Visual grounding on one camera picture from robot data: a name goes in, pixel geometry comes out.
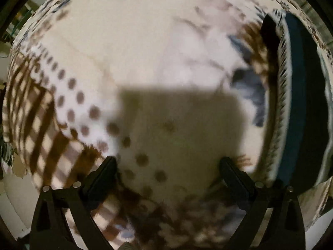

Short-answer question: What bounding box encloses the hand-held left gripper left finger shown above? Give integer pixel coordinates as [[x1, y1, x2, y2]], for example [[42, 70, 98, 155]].
[[29, 156, 118, 250]]

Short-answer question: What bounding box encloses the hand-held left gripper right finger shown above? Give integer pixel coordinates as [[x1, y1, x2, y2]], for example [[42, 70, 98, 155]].
[[219, 157, 305, 250]]

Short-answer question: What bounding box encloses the floral blanket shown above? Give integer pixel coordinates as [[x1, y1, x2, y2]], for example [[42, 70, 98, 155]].
[[1, 0, 333, 250]]

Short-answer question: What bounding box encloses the green metal rack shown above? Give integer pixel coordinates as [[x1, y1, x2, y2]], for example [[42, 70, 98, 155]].
[[9, 0, 35, 43]]

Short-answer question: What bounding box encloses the striped knit sweater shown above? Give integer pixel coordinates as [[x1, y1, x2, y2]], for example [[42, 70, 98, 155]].
[[260, 12, 333, 194]]

